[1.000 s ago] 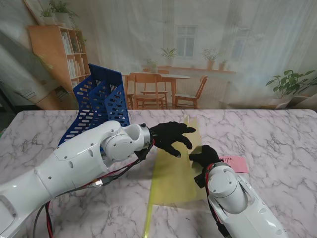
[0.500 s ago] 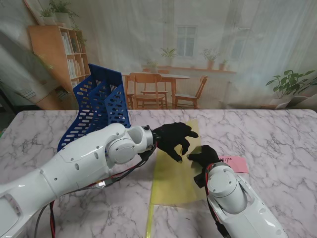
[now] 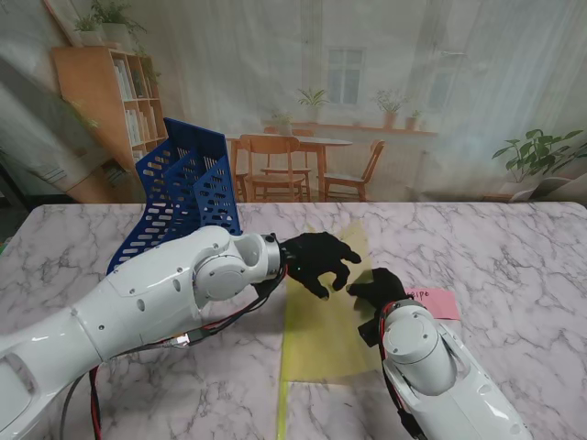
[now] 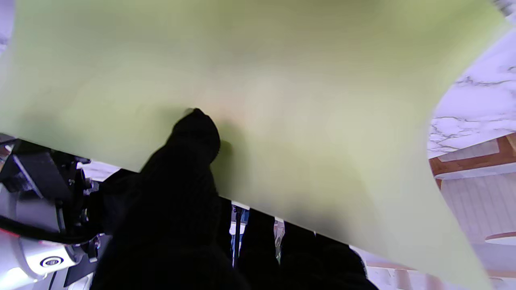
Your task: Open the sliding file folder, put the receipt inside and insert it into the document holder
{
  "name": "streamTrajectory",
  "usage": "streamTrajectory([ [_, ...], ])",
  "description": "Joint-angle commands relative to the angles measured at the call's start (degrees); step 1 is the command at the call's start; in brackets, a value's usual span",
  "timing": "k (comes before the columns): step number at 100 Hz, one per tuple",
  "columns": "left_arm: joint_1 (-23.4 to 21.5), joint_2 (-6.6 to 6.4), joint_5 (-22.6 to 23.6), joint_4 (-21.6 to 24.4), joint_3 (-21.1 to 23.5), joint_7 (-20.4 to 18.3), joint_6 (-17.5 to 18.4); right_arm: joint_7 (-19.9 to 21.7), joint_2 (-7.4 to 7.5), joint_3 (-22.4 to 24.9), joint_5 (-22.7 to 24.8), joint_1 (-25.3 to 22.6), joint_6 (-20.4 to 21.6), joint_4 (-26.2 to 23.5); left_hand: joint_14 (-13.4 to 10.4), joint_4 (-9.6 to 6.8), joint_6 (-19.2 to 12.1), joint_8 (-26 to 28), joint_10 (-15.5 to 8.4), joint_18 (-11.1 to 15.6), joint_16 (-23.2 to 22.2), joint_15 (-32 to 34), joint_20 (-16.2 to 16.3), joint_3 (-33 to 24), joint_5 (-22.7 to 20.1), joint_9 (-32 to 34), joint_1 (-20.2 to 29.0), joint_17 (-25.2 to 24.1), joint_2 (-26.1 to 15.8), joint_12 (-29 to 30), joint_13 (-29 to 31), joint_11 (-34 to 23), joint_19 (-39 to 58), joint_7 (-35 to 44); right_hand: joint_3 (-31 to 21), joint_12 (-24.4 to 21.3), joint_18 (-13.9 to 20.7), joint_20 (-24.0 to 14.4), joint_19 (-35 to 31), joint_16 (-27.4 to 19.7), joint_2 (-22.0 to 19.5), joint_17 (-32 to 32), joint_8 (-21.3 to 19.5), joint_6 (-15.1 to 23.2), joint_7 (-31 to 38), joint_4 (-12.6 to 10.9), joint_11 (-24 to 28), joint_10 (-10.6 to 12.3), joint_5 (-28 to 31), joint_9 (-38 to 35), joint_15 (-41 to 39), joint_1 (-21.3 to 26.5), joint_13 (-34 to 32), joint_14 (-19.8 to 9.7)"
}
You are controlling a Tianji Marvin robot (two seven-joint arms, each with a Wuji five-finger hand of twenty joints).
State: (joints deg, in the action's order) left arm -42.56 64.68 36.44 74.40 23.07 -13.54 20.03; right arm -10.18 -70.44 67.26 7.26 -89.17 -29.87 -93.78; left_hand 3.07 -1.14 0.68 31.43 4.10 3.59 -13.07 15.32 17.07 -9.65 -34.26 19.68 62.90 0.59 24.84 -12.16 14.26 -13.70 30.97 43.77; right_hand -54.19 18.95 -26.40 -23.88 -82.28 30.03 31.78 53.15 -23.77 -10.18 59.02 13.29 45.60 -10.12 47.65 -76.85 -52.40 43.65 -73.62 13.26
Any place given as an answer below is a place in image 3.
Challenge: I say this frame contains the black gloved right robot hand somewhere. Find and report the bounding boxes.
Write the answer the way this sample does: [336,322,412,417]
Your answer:
[347,268,410,317]

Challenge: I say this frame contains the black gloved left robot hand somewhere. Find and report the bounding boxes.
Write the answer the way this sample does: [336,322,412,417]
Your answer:
[280,232,363,302]

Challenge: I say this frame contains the yellow-green translucent file folder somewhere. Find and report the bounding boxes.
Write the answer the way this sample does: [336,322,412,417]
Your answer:
[279,219,382,382]

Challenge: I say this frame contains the pink paper receipt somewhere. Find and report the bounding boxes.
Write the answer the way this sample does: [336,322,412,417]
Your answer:
[404,288,461,321]

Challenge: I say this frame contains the blue perforated plastic file rack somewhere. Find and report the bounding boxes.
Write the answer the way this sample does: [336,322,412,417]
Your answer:
[105,117,243,276]

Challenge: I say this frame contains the printed room scene backdrop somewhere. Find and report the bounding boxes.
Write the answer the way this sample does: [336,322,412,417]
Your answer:
[0,0,587,205]

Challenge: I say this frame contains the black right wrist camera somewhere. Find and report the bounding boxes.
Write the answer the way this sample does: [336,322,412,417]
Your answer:
[357,317,382,348]

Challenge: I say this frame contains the red and black right arm cables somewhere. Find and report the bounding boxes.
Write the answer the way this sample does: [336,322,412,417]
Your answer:
[378,302,428,440]

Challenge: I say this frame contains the red and black arm cables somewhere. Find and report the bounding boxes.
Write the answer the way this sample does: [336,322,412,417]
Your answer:
[378,302,428,440]
[59,268,291,440]

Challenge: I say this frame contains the red and black left arm cables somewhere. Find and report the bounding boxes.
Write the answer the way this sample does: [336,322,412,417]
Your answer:
[59,268,291,440]

